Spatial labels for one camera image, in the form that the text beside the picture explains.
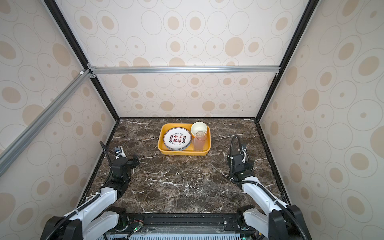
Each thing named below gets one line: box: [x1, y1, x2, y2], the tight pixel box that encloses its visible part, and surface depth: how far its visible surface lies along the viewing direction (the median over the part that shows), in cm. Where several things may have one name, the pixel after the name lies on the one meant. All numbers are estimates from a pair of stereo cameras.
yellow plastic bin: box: [157, 123, 212, 156], surface depth 102 cm
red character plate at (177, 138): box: [163, 127, 192, 151], surface depth 106 cm
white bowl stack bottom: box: [190, 121, 208, 136], surface depth 105 cm
